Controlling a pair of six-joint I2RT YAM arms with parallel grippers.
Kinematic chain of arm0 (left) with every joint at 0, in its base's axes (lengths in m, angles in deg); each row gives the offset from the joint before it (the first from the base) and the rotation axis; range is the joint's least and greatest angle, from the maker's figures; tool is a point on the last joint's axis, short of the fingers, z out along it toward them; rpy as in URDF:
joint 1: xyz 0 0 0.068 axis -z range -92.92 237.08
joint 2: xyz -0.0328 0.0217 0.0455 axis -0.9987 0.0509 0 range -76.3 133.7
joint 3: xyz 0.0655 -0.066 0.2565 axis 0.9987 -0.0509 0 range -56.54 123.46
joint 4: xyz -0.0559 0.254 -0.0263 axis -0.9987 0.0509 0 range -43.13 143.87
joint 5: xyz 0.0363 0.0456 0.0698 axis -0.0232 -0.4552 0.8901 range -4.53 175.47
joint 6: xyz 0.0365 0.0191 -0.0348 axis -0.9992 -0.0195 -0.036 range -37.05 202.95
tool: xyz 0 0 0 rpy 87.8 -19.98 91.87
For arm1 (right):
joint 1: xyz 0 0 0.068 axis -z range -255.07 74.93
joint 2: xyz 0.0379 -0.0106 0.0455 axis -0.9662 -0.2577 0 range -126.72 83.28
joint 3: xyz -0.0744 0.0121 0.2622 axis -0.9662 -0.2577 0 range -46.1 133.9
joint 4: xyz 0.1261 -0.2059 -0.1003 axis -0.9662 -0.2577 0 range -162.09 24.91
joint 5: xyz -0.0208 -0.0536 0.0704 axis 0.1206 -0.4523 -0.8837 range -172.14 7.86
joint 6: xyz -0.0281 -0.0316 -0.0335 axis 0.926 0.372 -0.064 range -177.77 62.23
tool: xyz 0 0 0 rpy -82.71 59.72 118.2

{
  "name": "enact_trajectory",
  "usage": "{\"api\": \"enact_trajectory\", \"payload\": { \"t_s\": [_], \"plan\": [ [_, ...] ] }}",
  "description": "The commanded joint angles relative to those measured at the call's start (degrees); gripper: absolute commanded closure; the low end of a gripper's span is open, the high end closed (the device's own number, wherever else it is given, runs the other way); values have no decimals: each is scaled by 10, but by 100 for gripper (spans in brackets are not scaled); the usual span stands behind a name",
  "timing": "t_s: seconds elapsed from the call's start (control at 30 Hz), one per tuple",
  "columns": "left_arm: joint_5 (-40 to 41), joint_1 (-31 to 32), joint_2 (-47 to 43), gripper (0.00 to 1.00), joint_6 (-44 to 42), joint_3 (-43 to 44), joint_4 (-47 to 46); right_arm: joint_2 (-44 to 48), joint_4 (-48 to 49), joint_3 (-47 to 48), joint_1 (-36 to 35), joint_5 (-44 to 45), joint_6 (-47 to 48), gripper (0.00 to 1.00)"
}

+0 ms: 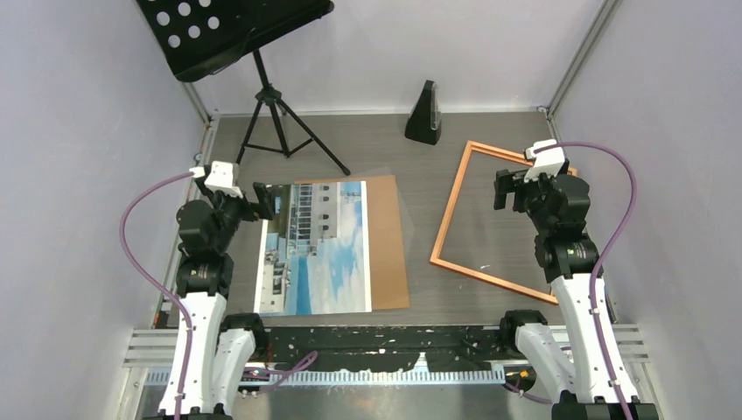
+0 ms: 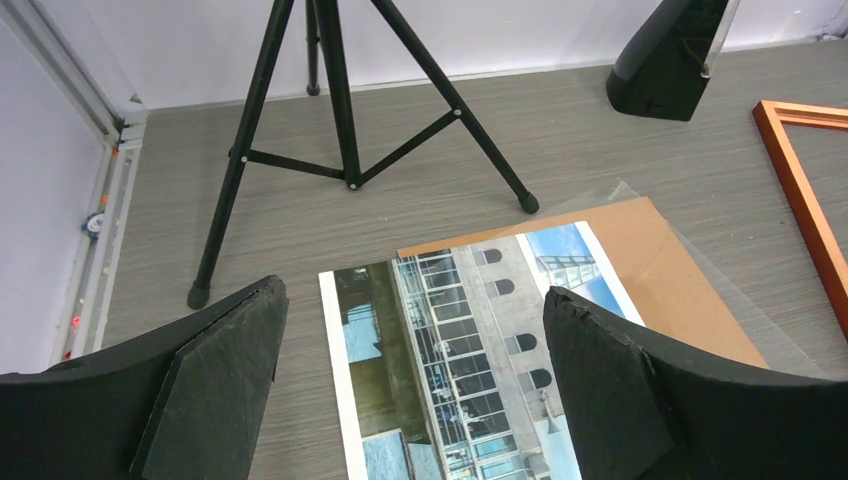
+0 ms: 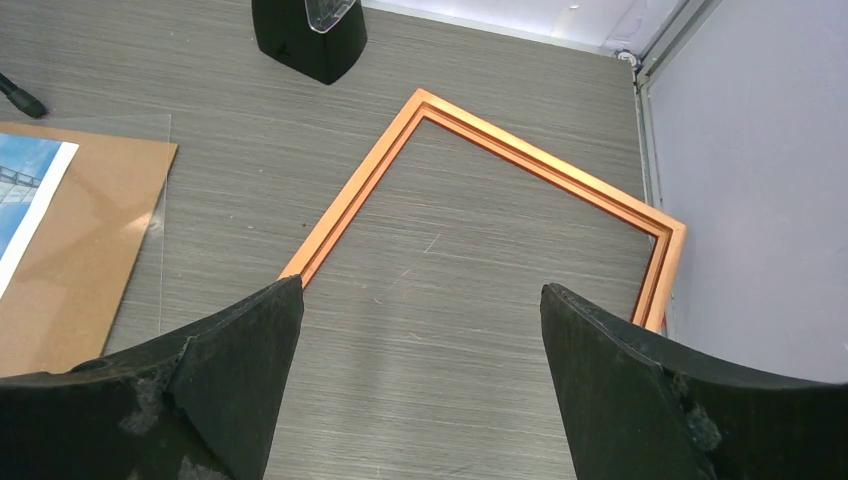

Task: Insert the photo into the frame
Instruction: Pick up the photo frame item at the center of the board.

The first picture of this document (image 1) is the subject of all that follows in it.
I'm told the clear acrylic sheet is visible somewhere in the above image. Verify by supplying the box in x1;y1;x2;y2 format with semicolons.
331;167;415;262

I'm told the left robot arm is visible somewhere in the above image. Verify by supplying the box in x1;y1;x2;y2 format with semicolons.
155;180;275;419

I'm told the building and sky photo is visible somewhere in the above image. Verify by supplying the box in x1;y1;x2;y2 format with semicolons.
254;181;372;317

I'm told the brown cardboard backing board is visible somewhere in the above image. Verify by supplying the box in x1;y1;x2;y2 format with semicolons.
290;175;410;315

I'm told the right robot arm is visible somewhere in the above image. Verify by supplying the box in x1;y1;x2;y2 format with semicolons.
493;170;660;419

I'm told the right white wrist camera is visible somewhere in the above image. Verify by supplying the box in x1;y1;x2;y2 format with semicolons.
523;139;569;183

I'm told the black music stand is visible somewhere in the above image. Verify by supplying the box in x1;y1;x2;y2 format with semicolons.
137;1;351;176

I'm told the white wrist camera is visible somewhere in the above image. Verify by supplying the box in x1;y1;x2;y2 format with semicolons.
189;160;244;200
523;139;569;183

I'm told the black metronome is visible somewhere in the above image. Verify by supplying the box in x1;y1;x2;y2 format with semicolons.
404;80;441;145

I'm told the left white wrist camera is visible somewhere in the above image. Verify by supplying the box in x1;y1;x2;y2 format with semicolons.
189;160;244;200

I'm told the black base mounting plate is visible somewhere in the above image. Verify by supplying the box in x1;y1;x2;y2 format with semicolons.
248;325;524;373

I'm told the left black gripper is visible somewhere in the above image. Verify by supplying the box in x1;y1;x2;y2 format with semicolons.
196;178;276;253

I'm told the orange wooden picture frame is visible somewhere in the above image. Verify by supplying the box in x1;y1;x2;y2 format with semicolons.
430;141;558;306

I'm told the white slotted cable duct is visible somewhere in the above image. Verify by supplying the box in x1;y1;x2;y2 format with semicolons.
143;368;507;388

